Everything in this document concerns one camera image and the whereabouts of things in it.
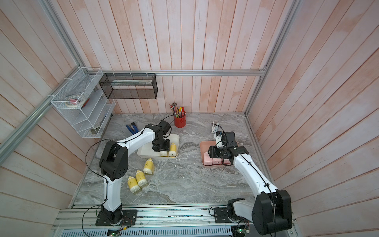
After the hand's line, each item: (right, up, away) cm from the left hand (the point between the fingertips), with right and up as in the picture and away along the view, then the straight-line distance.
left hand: (165, 151), depth 94 cm
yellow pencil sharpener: (+5, +1, -4) cm, 7 cm away
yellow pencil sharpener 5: (-15, -15, -17) cm, 27 cm away
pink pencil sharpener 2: (+32, -5, -6) cm, 33 cm away
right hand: (+29, +2, -8) cm, 31 cm away
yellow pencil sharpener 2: (-1, -1, -4) cm, 4 cm away
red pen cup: (+9, +19, +14) cm, 25 cm away
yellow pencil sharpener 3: (-8, -8, -10) cm, 15 cm away
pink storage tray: (+26, +3, +8) cm, 28 cm away
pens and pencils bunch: (+8, +26, +12) cm, 30 cm away
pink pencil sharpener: (+26, -5, -7) cm, 28 cm away
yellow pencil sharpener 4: (-11, -13, -16) cm, 23 cm away
